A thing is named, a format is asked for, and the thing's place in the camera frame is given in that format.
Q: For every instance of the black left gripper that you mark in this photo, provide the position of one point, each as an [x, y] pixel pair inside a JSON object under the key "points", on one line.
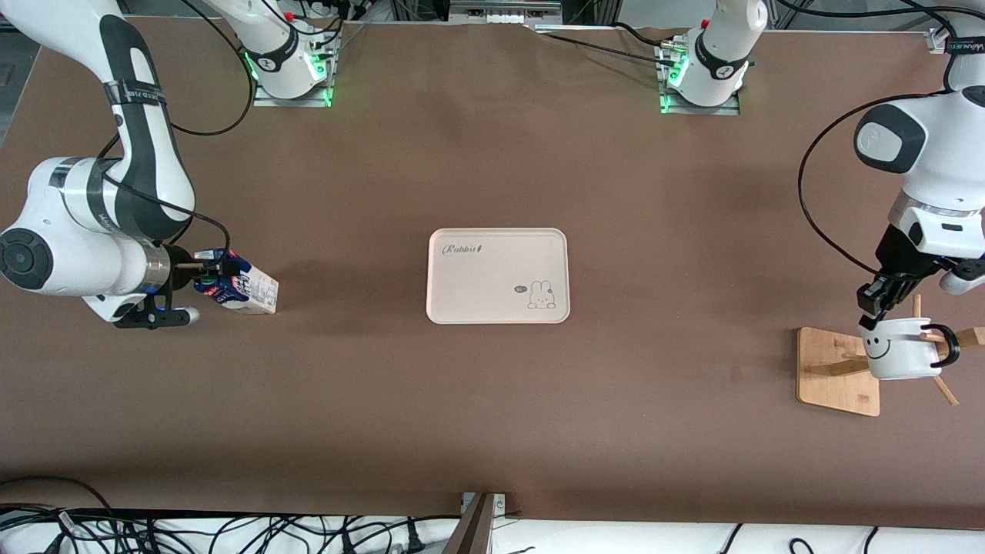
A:
{"points": [[893, 255]]}

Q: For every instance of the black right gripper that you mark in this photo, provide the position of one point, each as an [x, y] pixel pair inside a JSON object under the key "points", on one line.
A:
{"points": [[178, 265]]}

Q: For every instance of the blue white milk carton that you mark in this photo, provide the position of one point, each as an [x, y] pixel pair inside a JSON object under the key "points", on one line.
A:
{"points": [[254, 292]]}

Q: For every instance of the white smiley face cup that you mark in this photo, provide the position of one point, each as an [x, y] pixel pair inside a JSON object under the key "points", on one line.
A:
{"points": [[900, 354]]}

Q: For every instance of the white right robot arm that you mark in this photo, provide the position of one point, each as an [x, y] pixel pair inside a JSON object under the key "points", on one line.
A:
{"points": [[77, 208]]}

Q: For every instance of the wooden cup stand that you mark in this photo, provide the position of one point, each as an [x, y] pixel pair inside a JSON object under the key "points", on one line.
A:
{"points": [[835, 385]]}

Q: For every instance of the beige rabbit print tray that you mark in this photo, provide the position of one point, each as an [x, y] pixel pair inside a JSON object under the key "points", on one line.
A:
{"points": [[492, 277]]}

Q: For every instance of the brown support beam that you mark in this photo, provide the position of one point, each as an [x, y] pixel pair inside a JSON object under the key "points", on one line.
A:
{"points": [[473, 535]]}

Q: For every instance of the grey metal device box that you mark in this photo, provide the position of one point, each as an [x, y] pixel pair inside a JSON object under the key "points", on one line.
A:
{"points": [[500, 15]]}

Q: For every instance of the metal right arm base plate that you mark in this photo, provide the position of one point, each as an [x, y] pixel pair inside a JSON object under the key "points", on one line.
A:
{"points": [[292, 102]]}

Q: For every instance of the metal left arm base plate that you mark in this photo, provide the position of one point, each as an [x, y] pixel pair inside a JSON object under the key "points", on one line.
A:
{"points": [[700, 111]]}

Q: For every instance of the aluminium corner bracket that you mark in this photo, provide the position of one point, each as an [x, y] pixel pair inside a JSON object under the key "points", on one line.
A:
{"points": [[937, 42]]}

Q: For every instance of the small metal table bracket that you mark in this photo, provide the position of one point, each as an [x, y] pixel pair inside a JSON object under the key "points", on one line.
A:
{"points": [[500, 504]]}

